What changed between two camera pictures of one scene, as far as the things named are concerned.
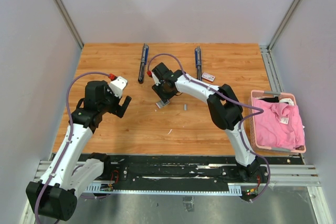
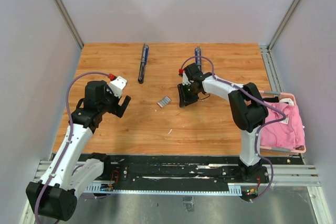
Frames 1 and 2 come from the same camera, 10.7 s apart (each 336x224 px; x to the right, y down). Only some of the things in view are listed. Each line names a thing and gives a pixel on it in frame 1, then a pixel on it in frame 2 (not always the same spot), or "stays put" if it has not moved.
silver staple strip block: (160, 104) stays put
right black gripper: (164, 96) to (184, 99)
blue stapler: (145, 54) stays put
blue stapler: (198, 62) stays put
